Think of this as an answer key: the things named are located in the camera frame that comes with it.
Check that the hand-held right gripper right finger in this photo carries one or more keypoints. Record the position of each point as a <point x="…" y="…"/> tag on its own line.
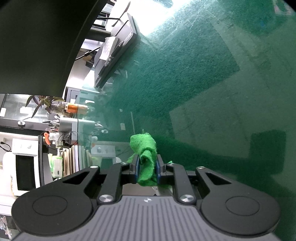
<point x="158" y="169"/>

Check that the white microwave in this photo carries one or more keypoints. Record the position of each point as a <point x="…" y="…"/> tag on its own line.
<point x="24" y="148"/>

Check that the black framed window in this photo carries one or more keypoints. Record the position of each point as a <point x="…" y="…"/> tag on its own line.
<point x="13" y="111"/>

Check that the white jug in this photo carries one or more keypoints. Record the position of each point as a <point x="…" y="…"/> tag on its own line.
<point x="8" y="171"/>

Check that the grey box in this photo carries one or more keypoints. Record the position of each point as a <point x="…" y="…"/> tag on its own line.
<point x="68" y="124"/>

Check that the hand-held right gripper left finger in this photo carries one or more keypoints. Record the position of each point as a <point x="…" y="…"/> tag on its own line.
<point x="138" y="169"/>

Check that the potted plant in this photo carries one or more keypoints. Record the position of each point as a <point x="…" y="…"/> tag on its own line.
<point x="44" y="103"/>

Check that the orange clip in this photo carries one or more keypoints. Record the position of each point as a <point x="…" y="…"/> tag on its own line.
<point x="46" y="136"/>

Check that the green tissue pack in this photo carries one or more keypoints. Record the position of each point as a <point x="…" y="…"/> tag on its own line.
<point x="55" y="165"/>

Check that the green scouring pad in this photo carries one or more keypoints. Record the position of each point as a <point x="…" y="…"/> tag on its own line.
<point x="144" y="143"/>

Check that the orange bottle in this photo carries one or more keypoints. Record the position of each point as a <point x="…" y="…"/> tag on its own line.
<point x="76" y="108"/>

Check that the grey laptop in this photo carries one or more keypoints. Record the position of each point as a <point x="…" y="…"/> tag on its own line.
<point x="115" y="51"/>

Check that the large black board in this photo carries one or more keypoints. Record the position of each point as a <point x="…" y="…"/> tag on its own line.
<point x="34" y="46"/>

